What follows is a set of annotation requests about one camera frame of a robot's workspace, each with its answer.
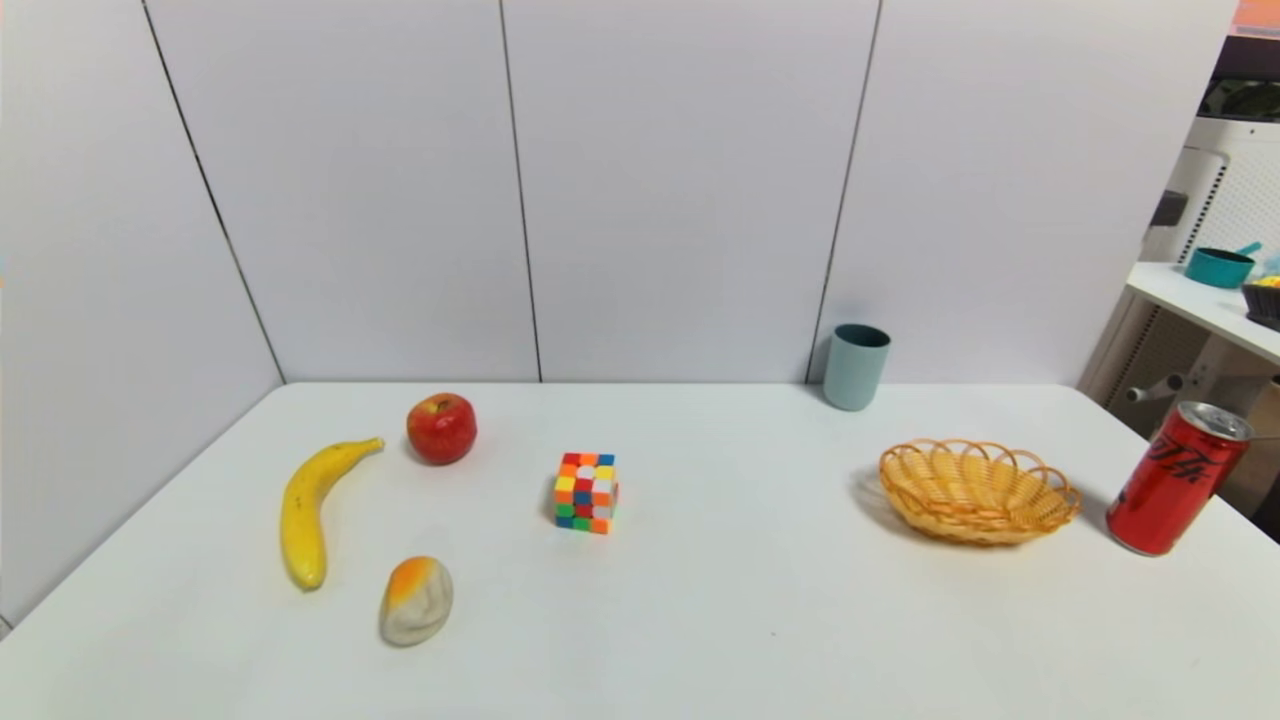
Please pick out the grey-green plastic cup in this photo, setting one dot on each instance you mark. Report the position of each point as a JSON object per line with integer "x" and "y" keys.
{"x": 855, "y": 368}

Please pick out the red apple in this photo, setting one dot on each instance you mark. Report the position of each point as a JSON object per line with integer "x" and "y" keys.
{"x": 441, "y": 428}

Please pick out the yellow woven basket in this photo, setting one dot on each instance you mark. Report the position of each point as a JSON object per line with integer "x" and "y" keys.
{"x": 976, "y": 492}

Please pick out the red soda can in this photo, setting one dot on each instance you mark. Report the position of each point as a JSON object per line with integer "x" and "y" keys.
{"x": 1175, "y": 478}

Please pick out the multicoloured puzzle cube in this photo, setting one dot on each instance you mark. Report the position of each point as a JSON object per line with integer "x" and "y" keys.
{"x": 587, "y": 492}

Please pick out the yellow banana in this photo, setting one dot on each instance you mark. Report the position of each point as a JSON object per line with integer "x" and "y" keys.
{"x": 303, "y": 502}

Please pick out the orange and beige bread roll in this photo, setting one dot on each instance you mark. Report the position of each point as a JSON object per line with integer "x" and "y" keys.
{"x": 416, "y": 600}

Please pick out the dark basket with yellow contents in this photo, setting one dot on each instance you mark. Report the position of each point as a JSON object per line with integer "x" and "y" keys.
{"x": 1264, "y": 299}

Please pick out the white side table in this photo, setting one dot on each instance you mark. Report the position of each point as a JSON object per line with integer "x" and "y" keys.
{"x": 1200, "y": 300}

